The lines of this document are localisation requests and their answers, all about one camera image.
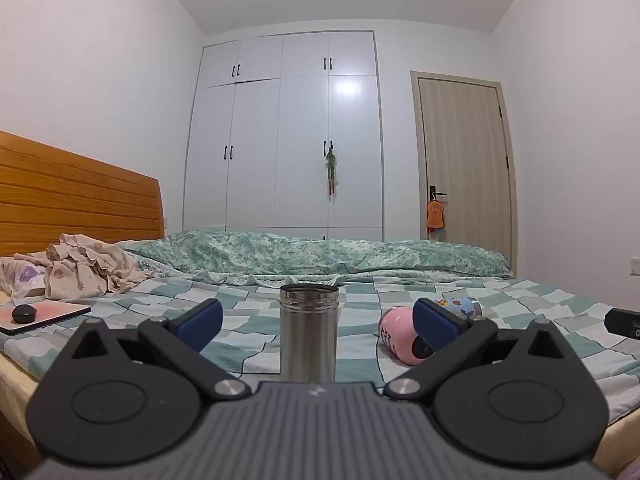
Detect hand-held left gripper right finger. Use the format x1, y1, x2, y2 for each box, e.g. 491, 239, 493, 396
383, 297, 569, 404

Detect stainless steel cup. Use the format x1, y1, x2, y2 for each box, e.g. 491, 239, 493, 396
279, 283, 340, 383

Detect orange hanging ornament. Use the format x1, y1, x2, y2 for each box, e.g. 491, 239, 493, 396
426, 198, 447, 233

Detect pink cup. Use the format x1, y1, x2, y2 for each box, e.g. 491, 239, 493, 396
379, 306, 437, 366

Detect beige crumpled clothes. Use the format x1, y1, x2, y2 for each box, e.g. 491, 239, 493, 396
44, 233, 153, 299

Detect green floral quilt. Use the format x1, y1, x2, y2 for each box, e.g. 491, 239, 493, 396
116, 230, 514, 287

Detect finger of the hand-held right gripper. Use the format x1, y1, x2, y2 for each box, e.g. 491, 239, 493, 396
604, 308, 640, 340

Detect purple print pillow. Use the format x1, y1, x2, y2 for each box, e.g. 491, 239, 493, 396
0, 253, 51, 299

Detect wooden headboard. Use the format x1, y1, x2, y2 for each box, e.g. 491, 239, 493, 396
0, 130, 165, 258

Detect bed with checked sheet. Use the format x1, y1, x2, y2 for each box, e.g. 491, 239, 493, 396
0, 274, 640, 463

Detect white wardrobe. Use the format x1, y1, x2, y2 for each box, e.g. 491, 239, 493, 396
182, 30, 385, 242

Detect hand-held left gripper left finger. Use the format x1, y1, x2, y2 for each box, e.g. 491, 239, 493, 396
71, 298, 252, 404

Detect pink laptop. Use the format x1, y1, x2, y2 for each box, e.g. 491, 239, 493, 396
0, 301, 93, 336

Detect light wooden door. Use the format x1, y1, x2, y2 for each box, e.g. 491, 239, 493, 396
410, 70, 519, 277

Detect blue printed cup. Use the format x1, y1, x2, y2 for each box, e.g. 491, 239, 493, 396
434, 296, 482, 319

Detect green hanging ornament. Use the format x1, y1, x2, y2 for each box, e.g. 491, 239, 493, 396
325, 142, 341, 199

